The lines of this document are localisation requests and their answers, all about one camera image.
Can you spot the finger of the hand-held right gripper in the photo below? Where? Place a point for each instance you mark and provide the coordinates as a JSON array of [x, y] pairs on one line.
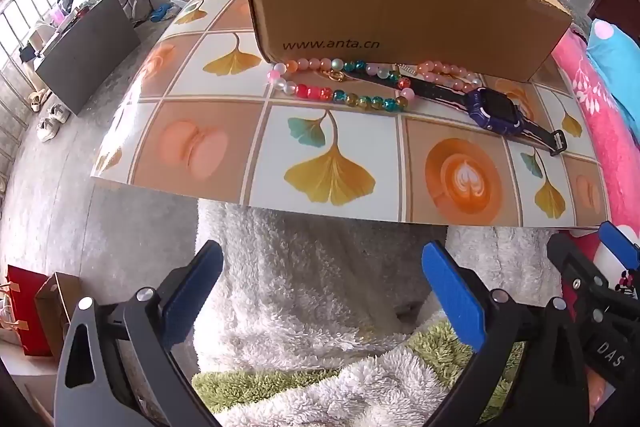
[[570, 267], [617, 242]]

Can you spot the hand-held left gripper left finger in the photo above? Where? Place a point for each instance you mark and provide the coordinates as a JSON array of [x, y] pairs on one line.
[[195, 292]]

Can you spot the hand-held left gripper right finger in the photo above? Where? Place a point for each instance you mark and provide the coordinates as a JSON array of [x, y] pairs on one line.
[[455, 297]]

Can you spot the purple smartwatch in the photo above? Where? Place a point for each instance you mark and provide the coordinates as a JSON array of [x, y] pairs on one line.
[[492, 109]]

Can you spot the rhinestone hair clip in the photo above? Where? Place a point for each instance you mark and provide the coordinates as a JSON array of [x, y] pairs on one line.
[[406, 70]]

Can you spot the person's right hand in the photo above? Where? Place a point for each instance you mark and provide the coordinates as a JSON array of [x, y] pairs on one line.
[[602, 394]]

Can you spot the white and green fluffy robe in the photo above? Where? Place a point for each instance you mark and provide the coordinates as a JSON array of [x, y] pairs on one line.
[[310, 282]]

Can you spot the small brown cardboard box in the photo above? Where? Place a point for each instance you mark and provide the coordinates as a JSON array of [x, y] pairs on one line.
[[56, 302]]

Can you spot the red gift bag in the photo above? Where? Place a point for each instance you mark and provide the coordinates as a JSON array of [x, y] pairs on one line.
[[27, 307]]

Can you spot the blue pillow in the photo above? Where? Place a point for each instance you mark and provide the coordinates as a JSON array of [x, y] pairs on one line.
[[620, 52]]

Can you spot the white sneaker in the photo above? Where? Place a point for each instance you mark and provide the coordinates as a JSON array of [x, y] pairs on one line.
[[47, 129], [59, 113]]

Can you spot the grey patterned blanket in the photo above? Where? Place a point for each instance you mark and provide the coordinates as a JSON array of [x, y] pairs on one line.
[[575, 2]]

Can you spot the beige shoes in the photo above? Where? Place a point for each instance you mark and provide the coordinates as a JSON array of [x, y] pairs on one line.
[[40, 99]]

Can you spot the grey cabinet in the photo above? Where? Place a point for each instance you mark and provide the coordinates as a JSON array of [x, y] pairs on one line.
[[85, 52]]

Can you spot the blue slipper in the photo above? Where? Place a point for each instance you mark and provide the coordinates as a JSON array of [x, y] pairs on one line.
[[161, 13]]

